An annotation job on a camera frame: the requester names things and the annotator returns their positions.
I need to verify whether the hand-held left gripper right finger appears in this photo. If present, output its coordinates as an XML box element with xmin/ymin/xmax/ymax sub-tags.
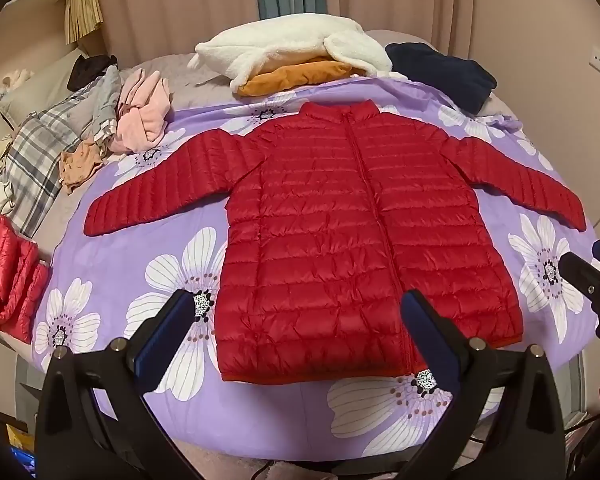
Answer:
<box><xmin>400</xmin><ymin>290</ymin><xmax>566</xmax><ymax>480</ymax></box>

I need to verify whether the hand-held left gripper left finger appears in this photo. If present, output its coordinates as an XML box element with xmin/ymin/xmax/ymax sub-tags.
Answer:
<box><xmin>35</xmin><ymin>287</ymin><xmax>196</xmax><ymax>480</ymax></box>

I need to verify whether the red puffer jacket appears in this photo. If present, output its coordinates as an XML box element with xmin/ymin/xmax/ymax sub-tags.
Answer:
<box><xmin>83</xmin><ymin>101</ymin><xmax>587</xmax><ymax>385</ymax></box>

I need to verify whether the purple floral blanket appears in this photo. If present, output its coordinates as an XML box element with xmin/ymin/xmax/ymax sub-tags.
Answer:
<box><xmin>32</xmin><ymin>77</ymin><xmax>600</xmax><ymax>456</ymax></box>

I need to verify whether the folded red puffer garment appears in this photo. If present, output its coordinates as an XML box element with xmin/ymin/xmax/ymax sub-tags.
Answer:
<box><xmin>0</xmin><ymin>214</ymin><xmax>50</xmax><ymax>345</ymax></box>

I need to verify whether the blue and yellow box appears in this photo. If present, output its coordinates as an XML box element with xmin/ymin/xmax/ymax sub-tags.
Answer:
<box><xmin>5</xmin><ymin>422</ymin><xmax>37</xmax><ymax>480</ymax></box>

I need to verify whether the tan printed garment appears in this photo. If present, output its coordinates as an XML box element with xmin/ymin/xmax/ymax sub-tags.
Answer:
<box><xmin>60</xmin><ymin>140</ymin><xmax>105</xmax><ymax>196</ymax></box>

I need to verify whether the grey plaid pillow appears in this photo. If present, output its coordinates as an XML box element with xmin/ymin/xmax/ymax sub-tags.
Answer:
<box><xmin>2</xmin><ymin>87</ymin><xmax>98</xmax><ymax>241</ymax></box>

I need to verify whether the pink garment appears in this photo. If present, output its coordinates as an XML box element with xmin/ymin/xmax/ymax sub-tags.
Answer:
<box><xmin>111</xmin><ymin>70</ymin><xmax>173</xmax><ymax>153</ymax></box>

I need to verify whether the navy folded garment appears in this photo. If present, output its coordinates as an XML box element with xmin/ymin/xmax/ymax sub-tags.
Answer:
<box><xmin>384</xmin><ymin>42</ymin><xmax>497</xmax><ymax>114</ymax></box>

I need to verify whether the black garment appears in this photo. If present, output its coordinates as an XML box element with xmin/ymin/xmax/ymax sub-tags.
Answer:
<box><xmin>67</xmin><ymin>54</ymin><xmax>118</xmax><ymax>90</ymax></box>

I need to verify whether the orange folded garment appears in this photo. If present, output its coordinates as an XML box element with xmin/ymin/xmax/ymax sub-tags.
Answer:
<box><xmin>238</xmin><ymin>58</ymin><xmax>353</xmax><ymax>97</ymax></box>

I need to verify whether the beige curtain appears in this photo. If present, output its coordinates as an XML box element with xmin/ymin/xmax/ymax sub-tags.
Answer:
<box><xmin>325</xmin><ymin>0</ymin><xmax>600</xmax><ymax>71</ymax></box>
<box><xmin>92</xmin><ymin>0</ymin><xmax>261</xmax><ymax>68</ymax></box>

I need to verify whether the white plush toy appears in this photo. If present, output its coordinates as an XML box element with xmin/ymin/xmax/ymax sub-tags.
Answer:
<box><xmin>0</xmin><ymin>67</ymin><xmax>35</xmax><ymax>107</ymax></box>

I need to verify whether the white fleece garment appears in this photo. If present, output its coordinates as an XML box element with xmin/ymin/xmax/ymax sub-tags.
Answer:
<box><xmin>189</xmin><ymin>13</ymin><xmax>408</xmax><ymax>95</ymax></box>

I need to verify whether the striped hanging cloth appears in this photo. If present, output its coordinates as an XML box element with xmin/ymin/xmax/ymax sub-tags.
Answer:
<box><xmin>64</xmin><ymin>0</ymin><xmax>104</xmax><ymax>46</ymax></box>

